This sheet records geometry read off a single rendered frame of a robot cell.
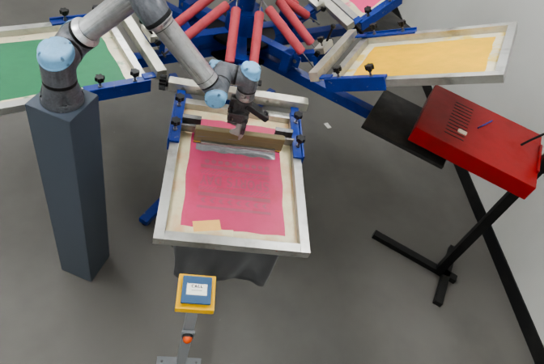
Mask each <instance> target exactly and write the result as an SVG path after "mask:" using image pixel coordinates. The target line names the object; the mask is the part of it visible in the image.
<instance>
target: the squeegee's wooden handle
mask: <svg viewBox="0 0 544 364"><path fill-rule="evenodd" d="M229 131H230V129H227V128H220V127H214V126H208V125H196V127H195V132H194V139H193V140H194V141H197V142H200V141H201V140H203V141H209V142H222V143H228V144H236V145H242V146H255V147H261V148H269V149H275V150H276V151H281V150H282V148H283V144H284V142H285V137H284V136H283V135H277V134H270V133H258V132H252V131H244V136H243V137H242V138H241V139H240V140H238V136H236V135H234V134H231V133H230V132H229Z"/></svg>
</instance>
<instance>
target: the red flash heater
mask: <svg viewBox="0 0 544 364"><path fill-rule="evenodd" d="M489 121H492V122H490V123H488V124H486V123H487V122H489ZM484 124H486V125H484ZM480 125H484V126H483V127H481V128H479V129H478V127H479V126H480ZM458 129H462V130H464V131H466V132H467V134H466V136H465V135H463V134H461V133H458V132H457V131H458ZM538 135H539V134H538V133H535V132H534V131H532V130H530V129H527V128H526V127H524V126H522V125H519V124H517V123H515V122H513V121H510V120H509V119H507V118H505V117H503V116H501V115H499V114H497V113H495V112H492V111H490V110H488V109H486V108H484V107H482V106H480V105H478V104H476V103H474V102H472V101H470V100H468V99H465V98H463V97H461V96H459V95H457V94H455V93H453V92H451V91H449V90H447V89H445V88H443V87H440V86H438V85H435V86H434V87H433V89H432V91H431V93H430V95H429V96H428V97H427V100H426V102H425V104H424V106H423V109H422V111H421V112H420V114H419V117H418V119H417V121H416V122H415V125H414V128H413V129H412V131H411V133H410V136H409V137H408V140H409V141H411V142H413V143H415V144H416V145H418V146H421V147H422V148H424V149H426V150H429V151H430V152H432V153H434V154H437V155H439V156H440V157H442V158H444V159H446V160H448V161H449V162H451V163H454V164H456V165H457V166H459V167H462V168H464V169H466V170H467V171H470V172H472V173H473V174H475V175H476V176H479V177H481V178H483V179H484V180H487V181H489V182H491V183H492V184H495V185H497V186H499V187H501V188H502V189H504V190H506V191H508V192H510V193H512V194H514V195H516V196H518V197H520V198H522V199H525V198H526V197H527V196H528V195H529V194H530V193H531V192H532V191H533V190H535V189H536V186H537V178H538V173H539V172H540V166H541V158H542V145H541V141H542V137H539V138H537V139H534V140H532V141H531V142H528V143H526V144H524V145H523V146H521V143H523V142H526V141H528V140H529V139H531V138H534V137H536V136H538Z"/></svg>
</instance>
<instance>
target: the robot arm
mask: <svg viewBox="0 0 544 364"><path fill-rule="evenodd" d="M134 12H135V14H136V15H137V16H138V18H139V19H140V21H141V22H142V24H143V25H144V26H145V27H146V28H147V30H148V31H153V32H154V33H155V34H156V35H157V36H158V37H159V39H160V40H161V41H162V42H163V44H164V45H165V46H166V47H167V49H168V50H169V51H170V52H171V54H172V55H173V56H174V57H175V58H176V59H177V60H178V62H179V63H180V64H181V65H182V67H183V68H184V69H185V70H186V72H187V73H188V74H189V76H190V77H191V78H192V79H193V80H194V81H195V83H196V84H197V85H198V86H199V87H200V88H201V89H202V91H203V92H204V93H205V103H206V105H207V106H209V107H210V108H215V109H216V108H221V107H223V106H224V105H225V103H226V100H227V95H228V91H229V87H230V85H231V84H233V85H237V88H236V93H235V94H232V96H231V100H230V102H229V106H228V108H227V111H228V113H227V123H230V124H232V125H235V126H236V127H235V128H234V129H230V131H229V132H230V133H231V134H234V135H236V136H238V140H240V139H241V138H242V137H243V136H244V131H245V129H246V125H247V124H248V120H249V114H250V113H252V114H253V115H254V116H256V117H258V118H259V119H261V120H262V121H264V122H267V121H268V120H269V113H268V112H267V111H266V110H265V109H264V108H262V107H260V106H259V105H258V104H256V103H254V102H253V100H254V97H255V94H256V90H257V84H258V81H259V79H260V74H261V67H260V66H259V65H258V64H257V63H256V62H255V61H244V62H243V63H242V65H236V64H232V63H229V62H225V61H221V60H214V59H211V60H210V62H209V64H208V62H207V61H206V59H205V58H204V57H203V56H202V55H201V54H200V52H199V51H198V49H197V48H196V47H195V46H194V44H193V43H192V41H191V40H190V39H189V38H188V37H187V35H186V34H185V33H184V31H183V30H182V29H181V27H180V26H179V25H178V23H177V22H176V21H175V19H174V18H173V17H172V11H171V9H170V8H169V7H168V4H167V3H166V0H104V1H103V2H102V3H101V4H100V5H98V6H97V7H96V8H94V9H93V10H92V11H90V12H89V13H88V14H86V15H85V16H84V17H82V18H81V17H76V18H74V19H71V20H68V21H67V22H65V23H64V24H63V25H62V26H61V27H60V29H59V31H58V32H57V34H56V35H55V36H52V37H50V38H49V39H47V38H46V39H44V40H42V41H41V42H40V43H39V44H38V46H37V50H36V52H37V54H36V58H37V61H38V63H39V68H40V76H41V81H42V85H41V88H40V94H39V98H40V104H41V105H42V106H43V107H44V108H45V109H47V110H49V111H50V112H58V113H65V112H73V111H74V110H77V109H78V108H80V107H81V106H82V105H83V103H84V93H83V89H82V88H81V87H80V85H79V83H78V79H77V71H76V70H77V67H78V65H79V63H80V62H81V61H82V59H83V57H84V56H85V55H86V54H87V53H88V52H89V51H90V50H92V49H93V48H95V47H96V46H97V45H98V44H99V42H100V38H101V37H102V36H103V35H104V34H106V33H107V32H109V31H110V30H112V29H113V28H114V27H116V26H117V25H118V24H119V23H121V22H122V21H124V20H125V19H127V18H128V17H129V16H131V15H132V14H133V13H134Z"/></svg>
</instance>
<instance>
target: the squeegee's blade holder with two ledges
mask: <svg viewBox="0 0 544 364"><path fill-rule="evenodd" d="M201 144H204V145H211V146H224V147H231V148H238V149H245V150H258V151H265V152H271V153H274V152H275V149H269V148H261V147H255V146H242V145H236V144H228V143H222V142H209V141H203V140H201Z"/></svg>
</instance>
